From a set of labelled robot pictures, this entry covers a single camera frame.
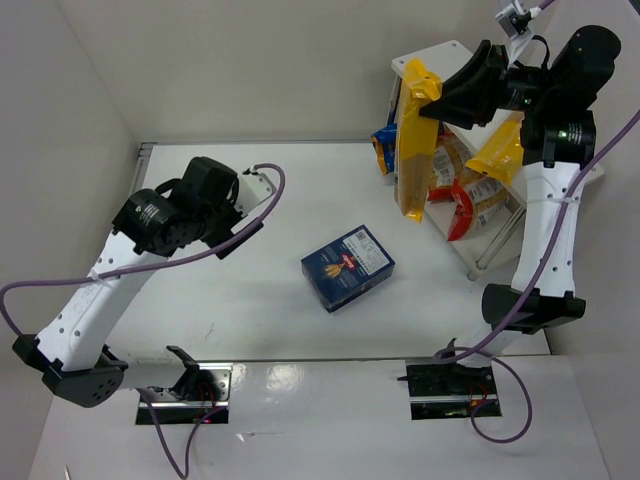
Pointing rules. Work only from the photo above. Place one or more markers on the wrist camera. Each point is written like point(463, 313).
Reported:
point(514, 19)
point(254, 189)

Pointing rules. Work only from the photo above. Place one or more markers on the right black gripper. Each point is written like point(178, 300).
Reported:
point(495, 84)

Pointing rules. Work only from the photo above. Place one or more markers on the blue Barilla pasta box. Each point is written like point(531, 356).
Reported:
point(347, 267)

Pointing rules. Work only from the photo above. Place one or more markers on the red pasta bag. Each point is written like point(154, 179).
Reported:
point(449, 160)
point(478, 199)

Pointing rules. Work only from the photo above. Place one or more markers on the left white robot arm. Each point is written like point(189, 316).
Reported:
point(204, 205)

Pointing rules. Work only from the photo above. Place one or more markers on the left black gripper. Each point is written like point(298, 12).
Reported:
point(232, 240)

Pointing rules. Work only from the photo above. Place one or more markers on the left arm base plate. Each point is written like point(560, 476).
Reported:
point(180, 395)

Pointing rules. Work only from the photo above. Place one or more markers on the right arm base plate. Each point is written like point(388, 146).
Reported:
point(451, 391)

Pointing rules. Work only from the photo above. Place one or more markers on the yellow spaghetti bag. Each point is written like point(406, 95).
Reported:
point(501, 157)
point(416, 138)

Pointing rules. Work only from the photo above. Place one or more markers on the blue pasta bag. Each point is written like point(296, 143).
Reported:
point(384, 144)

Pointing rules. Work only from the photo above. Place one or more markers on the yellow spaghetti bag on shelf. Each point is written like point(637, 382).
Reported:
point(501, 157)

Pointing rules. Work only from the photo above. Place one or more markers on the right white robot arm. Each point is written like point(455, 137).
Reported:
point(558, 135)

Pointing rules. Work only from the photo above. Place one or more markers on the white two-tier shelf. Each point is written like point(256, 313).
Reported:
point(500, 241)

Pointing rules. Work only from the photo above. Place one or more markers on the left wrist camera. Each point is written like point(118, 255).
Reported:
point(254, 189)

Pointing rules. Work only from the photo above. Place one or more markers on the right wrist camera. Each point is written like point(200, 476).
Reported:
point(514, 19)

